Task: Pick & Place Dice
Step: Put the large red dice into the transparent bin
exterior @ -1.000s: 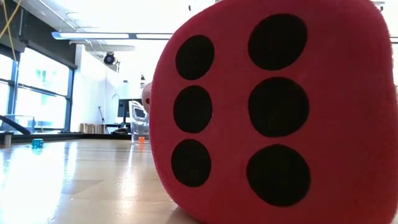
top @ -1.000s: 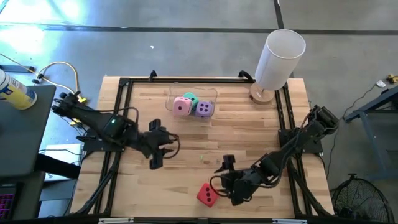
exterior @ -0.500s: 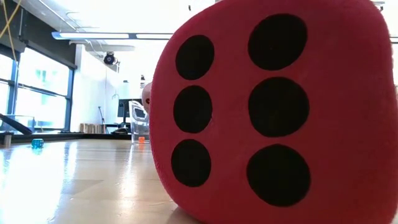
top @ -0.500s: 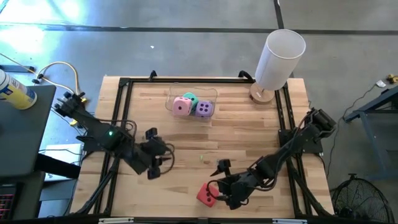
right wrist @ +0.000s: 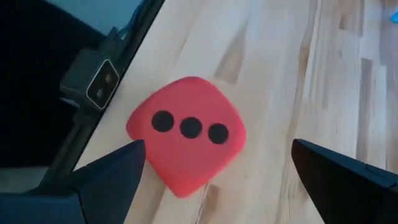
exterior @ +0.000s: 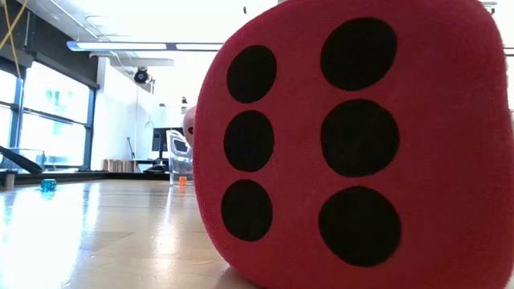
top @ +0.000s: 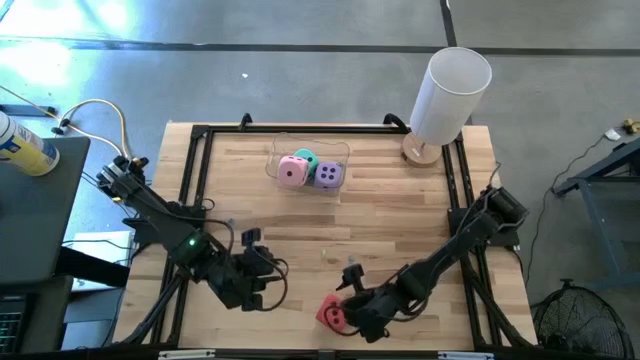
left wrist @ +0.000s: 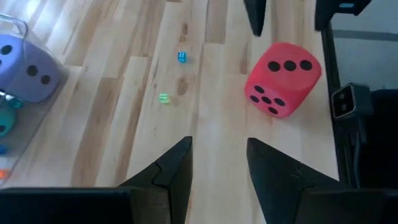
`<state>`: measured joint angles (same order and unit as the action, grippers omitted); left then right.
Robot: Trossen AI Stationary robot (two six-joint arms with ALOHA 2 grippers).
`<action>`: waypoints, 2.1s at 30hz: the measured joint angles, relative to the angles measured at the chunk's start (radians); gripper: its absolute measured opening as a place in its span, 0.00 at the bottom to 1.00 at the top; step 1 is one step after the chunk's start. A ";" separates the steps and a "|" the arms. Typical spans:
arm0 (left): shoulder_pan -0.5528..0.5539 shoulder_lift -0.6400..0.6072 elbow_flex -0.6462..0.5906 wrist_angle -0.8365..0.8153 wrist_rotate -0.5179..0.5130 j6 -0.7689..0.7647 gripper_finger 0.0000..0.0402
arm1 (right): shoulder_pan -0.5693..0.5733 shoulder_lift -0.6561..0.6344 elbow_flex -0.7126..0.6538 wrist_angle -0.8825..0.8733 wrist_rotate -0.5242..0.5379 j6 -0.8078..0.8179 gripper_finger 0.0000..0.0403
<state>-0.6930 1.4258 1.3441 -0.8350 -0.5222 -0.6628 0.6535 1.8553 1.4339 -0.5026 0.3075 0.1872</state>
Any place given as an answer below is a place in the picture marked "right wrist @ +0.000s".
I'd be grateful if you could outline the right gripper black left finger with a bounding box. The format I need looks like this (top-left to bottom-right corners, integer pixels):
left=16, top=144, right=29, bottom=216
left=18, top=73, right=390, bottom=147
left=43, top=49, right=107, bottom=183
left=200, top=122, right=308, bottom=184
left=0, top=139, right=146, bottom=224

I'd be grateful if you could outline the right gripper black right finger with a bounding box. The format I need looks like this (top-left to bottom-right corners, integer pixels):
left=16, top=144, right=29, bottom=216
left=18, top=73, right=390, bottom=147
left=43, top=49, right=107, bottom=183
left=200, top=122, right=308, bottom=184
left=291, top=138, right=398, bottom=224

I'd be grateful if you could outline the large red foam die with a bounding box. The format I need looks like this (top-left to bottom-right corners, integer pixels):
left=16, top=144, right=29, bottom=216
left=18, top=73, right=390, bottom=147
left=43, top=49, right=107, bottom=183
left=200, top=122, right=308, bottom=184
left=126, top=76, right=248, bottom=199

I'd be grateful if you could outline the grey table-level camera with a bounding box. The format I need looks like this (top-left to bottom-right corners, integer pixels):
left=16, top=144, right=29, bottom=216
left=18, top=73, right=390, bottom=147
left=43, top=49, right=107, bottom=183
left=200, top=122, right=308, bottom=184
left=59, top=48, right=121, bottom=111

